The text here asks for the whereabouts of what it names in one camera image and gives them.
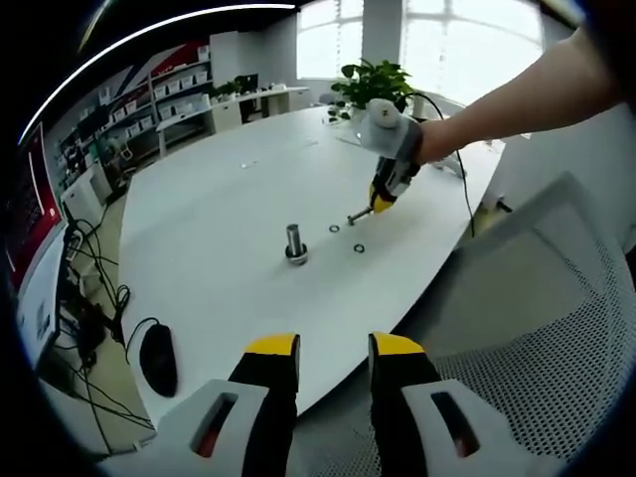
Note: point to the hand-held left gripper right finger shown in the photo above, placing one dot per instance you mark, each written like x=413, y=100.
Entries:
x=397, y=367

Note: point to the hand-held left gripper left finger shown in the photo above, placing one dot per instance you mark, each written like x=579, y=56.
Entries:
x=270, y=367

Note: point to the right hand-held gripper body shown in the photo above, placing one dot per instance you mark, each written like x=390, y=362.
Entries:
x=392, y=139

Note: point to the small threaded stud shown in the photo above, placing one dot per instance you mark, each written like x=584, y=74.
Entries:
x=359, y=215

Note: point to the large threaded stud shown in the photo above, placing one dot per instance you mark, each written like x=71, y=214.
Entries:
x=295, y=238

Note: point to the green potted plant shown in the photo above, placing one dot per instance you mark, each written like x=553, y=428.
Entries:
x=377, y=84

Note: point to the black computer mouse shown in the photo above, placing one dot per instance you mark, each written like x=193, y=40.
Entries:
x=159, y=360

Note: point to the white mesh office chair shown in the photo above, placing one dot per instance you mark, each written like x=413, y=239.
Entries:
x=546, y=348

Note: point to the small black monitor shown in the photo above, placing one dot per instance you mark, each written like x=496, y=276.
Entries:
x=247, y=82

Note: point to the long white counter desk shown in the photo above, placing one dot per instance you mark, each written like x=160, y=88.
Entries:
x=233, y=107

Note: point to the shelf of white storage bins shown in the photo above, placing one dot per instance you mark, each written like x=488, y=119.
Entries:
x=164, y=89

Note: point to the white standing desk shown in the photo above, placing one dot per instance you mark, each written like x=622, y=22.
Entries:
x=42, y=308

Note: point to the low white cabinet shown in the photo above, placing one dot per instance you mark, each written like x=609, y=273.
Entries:
x=87, y=186

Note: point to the computer monitor with red screen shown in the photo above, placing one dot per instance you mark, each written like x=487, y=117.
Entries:
x=35, y=199

